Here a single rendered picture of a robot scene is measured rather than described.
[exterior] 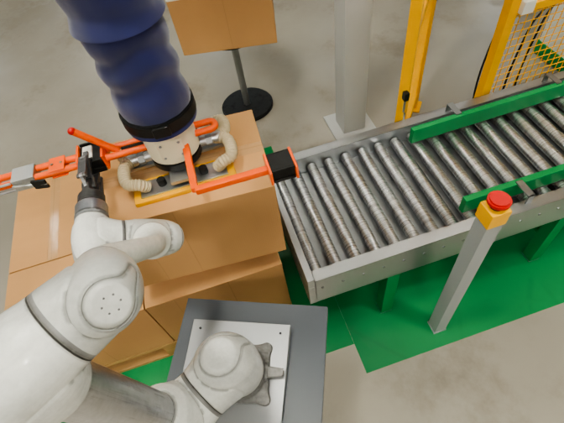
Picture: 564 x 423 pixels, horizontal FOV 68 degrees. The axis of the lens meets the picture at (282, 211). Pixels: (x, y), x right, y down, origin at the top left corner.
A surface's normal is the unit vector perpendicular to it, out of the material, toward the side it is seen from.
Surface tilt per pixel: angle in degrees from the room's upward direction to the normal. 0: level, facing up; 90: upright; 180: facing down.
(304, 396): 0
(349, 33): 90
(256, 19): 90
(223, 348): 4
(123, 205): 1
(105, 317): 50
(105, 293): 55
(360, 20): 90
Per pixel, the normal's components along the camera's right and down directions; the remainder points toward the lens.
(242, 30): 0.06, 0.80
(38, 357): 0.51, -0.09
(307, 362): -0.11, -0.58
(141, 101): 0.04, 0.62
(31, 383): 0.57, 0.24
